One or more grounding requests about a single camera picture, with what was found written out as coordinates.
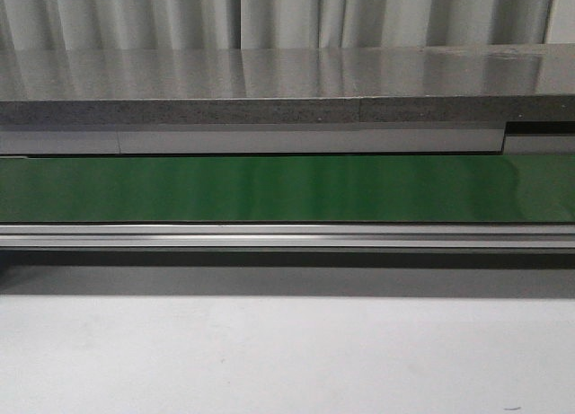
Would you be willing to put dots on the green conveyor belt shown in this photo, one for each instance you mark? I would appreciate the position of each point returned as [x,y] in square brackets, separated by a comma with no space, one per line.
[303,188]

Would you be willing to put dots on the grey stone counter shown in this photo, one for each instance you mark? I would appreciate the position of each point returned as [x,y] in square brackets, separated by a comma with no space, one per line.
[516,99]

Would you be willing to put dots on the white pleated curtain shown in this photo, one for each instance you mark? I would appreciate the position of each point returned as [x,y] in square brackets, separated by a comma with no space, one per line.
[176,24]

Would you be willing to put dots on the aluminium conveyor side rail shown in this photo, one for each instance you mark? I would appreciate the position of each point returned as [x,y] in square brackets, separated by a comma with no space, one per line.
[265,236]

